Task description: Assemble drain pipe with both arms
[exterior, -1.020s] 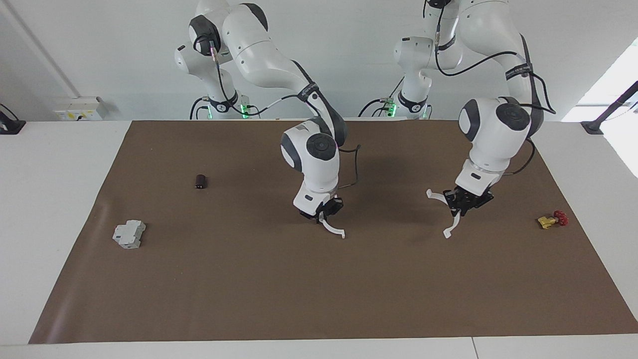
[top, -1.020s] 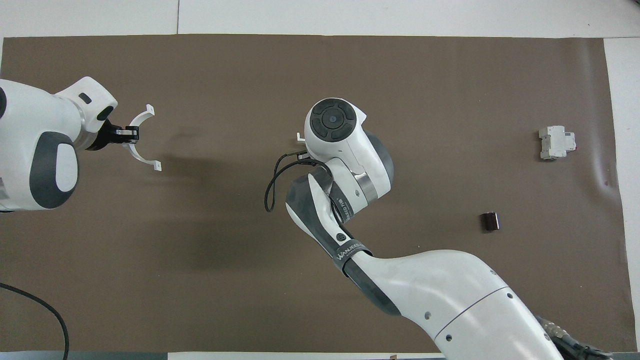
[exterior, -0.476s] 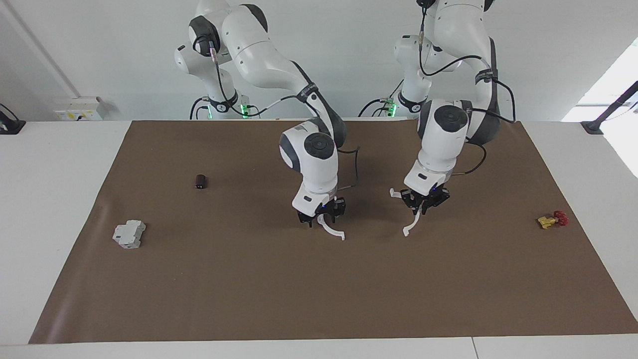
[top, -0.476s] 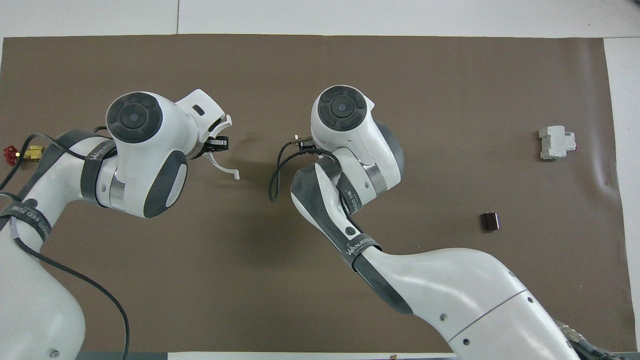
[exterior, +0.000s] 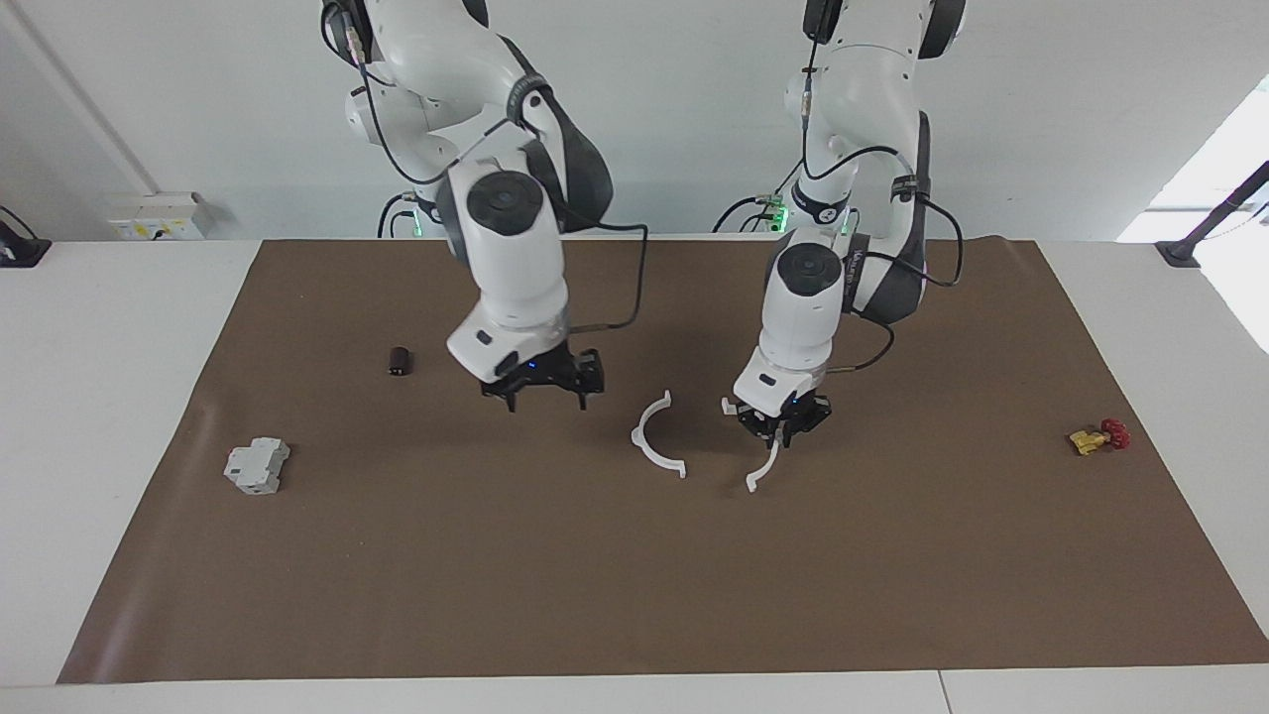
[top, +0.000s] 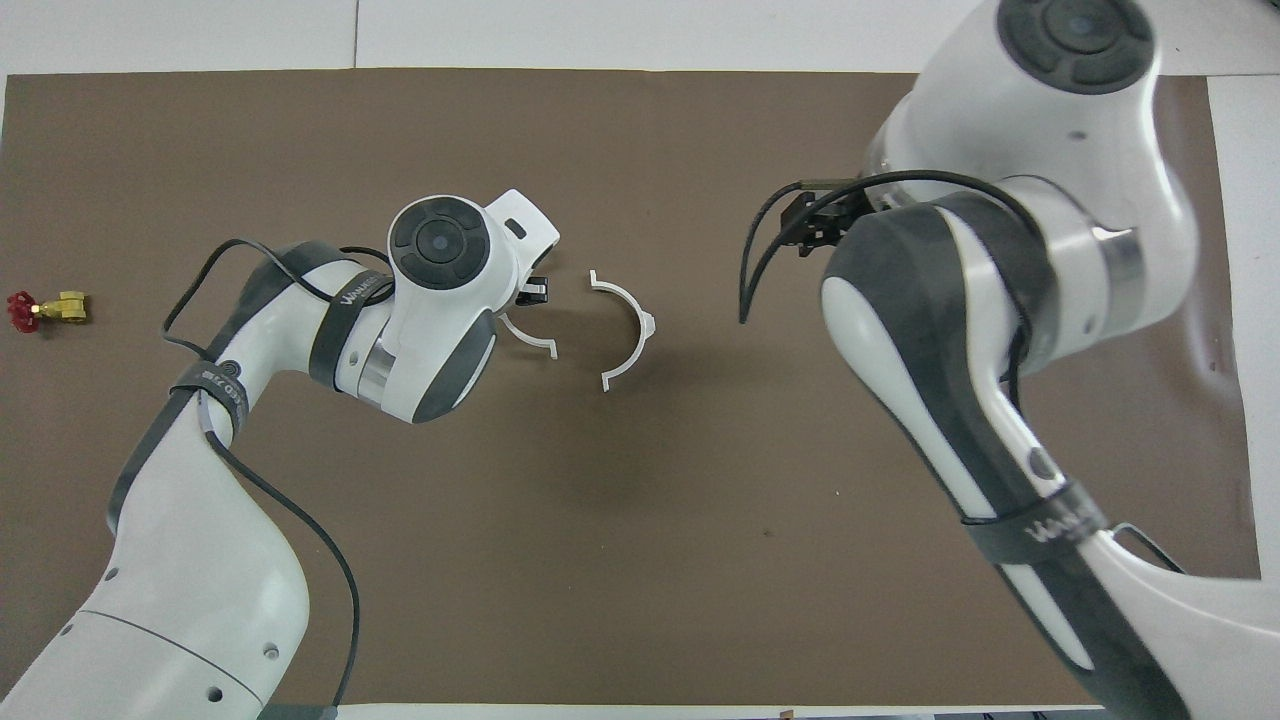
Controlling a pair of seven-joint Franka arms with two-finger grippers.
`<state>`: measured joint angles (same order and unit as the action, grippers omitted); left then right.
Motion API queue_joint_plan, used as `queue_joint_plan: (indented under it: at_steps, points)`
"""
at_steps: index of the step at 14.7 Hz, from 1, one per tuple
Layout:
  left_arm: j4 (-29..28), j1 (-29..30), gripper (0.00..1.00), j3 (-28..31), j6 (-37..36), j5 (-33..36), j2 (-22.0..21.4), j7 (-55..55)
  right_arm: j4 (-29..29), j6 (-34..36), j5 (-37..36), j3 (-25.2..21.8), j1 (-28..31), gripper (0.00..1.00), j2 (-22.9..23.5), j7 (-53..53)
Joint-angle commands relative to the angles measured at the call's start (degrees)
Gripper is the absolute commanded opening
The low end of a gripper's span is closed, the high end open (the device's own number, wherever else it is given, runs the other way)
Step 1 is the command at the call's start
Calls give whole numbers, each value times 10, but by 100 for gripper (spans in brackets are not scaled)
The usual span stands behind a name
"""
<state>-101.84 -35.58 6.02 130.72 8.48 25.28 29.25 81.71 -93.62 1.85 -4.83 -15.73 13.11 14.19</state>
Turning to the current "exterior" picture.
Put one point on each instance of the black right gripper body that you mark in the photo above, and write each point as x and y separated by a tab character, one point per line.
545	369

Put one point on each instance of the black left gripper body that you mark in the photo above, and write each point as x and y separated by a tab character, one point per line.
783	415

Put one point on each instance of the white half pipe clamp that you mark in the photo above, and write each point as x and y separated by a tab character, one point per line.
644	446
763	471

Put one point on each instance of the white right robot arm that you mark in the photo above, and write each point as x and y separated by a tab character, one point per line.
511	258

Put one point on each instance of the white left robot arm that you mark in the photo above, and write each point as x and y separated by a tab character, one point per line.
808	297

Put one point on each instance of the dark brown small cylinder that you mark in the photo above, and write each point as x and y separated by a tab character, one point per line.
400	360

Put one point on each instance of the brown table mat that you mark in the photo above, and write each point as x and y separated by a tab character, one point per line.
644	575

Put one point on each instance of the grey circuit breaker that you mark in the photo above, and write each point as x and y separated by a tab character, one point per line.
256	466

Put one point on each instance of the black stand with pole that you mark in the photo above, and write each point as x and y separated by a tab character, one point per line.
1205	228

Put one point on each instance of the white wall socket box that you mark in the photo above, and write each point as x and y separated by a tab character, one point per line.
159	216

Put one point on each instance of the black table clamp mount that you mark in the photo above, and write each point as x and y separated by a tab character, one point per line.
20	248

